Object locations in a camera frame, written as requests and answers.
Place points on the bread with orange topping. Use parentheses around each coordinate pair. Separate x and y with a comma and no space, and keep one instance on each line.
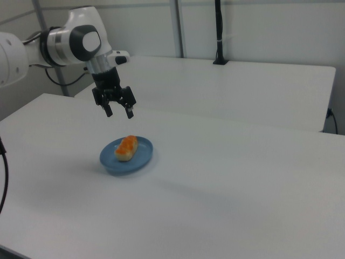
(126,148)

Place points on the black camera pole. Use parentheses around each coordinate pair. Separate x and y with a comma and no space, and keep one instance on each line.
(219,29)

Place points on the white rear table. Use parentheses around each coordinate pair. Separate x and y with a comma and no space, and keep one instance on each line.
(229,89)

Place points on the black pole base clamp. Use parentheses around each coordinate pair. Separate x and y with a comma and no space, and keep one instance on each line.
(221,62)

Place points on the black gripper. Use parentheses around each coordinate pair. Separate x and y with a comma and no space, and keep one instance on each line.
(106,79)

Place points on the blue oval plate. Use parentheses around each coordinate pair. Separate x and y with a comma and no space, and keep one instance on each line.
(140,159)

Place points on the grey metal frame post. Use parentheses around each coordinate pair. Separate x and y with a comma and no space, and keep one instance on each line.
(180,27)
(61,81)

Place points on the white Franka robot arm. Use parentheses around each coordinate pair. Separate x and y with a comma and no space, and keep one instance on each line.
(54,46)

